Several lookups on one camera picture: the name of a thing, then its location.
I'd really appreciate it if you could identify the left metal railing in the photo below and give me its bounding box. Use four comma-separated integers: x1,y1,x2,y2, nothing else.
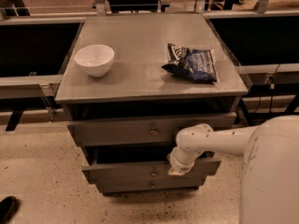
0,16,85,132

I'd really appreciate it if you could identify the grey top drawer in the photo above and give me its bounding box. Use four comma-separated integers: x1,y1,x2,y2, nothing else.
67,112,236,147

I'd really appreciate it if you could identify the blue chip bag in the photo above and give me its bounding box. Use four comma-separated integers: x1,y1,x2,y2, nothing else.
162,44,217,83

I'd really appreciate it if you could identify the metal railing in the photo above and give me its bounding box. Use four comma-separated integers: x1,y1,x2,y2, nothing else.
204,10,299,126
0,16,85,132

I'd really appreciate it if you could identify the white ceramic bowl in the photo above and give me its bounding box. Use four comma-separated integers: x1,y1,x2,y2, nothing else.
75,44,115,77

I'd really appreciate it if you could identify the grey drawer cabinet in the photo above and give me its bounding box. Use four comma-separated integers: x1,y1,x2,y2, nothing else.
55,13,249,196

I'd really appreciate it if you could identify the black shoe at left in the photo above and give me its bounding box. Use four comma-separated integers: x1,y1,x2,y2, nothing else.
0,196,17,224

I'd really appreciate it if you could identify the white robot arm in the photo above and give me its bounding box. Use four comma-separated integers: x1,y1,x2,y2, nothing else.
168,115,299,224

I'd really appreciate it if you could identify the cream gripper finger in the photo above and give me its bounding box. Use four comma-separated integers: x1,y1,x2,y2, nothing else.
168,168,183,175

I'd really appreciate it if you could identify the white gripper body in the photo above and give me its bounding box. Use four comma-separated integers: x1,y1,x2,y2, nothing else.
168,147,201,174

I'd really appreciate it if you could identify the black floor cable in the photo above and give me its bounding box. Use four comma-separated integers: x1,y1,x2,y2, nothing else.
246,63,281,119

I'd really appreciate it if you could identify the right metal railing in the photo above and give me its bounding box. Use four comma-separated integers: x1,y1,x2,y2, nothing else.
204,10,299,126

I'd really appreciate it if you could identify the grey drawer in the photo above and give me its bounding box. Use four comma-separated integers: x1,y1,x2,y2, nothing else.
67,112,236,147
82,143,221,189
96,178,205,194

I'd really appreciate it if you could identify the grey bottom drawer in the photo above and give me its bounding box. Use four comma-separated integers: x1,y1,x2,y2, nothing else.
96,178,205,194

